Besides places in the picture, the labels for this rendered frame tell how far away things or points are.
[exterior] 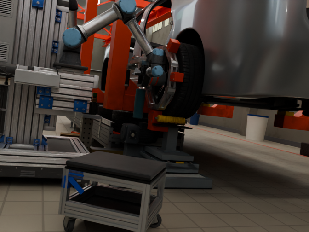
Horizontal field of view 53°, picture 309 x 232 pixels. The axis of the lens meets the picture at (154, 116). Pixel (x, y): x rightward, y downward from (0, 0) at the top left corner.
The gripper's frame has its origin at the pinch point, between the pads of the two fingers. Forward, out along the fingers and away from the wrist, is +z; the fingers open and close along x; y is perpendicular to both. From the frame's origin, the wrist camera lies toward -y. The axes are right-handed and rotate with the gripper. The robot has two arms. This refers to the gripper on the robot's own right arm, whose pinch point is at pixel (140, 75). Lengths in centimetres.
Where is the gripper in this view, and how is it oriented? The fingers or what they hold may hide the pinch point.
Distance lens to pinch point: 246.7
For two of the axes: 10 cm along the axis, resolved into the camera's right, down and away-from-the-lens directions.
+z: -3.8, -0.9, 9.2
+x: -9.2, -1.0, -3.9
